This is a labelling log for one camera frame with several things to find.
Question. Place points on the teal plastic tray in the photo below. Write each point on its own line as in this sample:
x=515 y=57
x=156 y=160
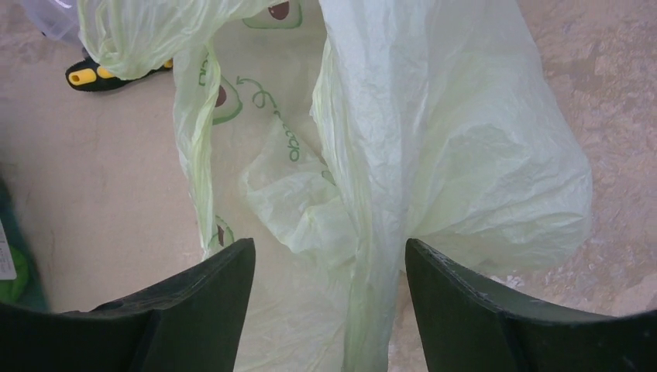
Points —
x=12 y=235

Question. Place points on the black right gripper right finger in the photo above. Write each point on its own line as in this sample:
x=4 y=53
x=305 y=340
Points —
x=468 y=322

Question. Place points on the green plastic bag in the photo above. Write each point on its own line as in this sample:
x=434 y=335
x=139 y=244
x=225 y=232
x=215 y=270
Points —
x=331 y=132

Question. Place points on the yellow black screwdriver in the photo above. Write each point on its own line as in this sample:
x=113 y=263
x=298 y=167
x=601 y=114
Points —
x=88 y=76

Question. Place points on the clear plastic screw box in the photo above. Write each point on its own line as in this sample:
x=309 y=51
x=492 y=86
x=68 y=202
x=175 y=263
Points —
x=55 y=19

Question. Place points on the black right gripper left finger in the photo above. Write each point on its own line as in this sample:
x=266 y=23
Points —
x=191 y=321

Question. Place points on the green fake guava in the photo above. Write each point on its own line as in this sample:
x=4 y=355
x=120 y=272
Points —
x=12 y=289

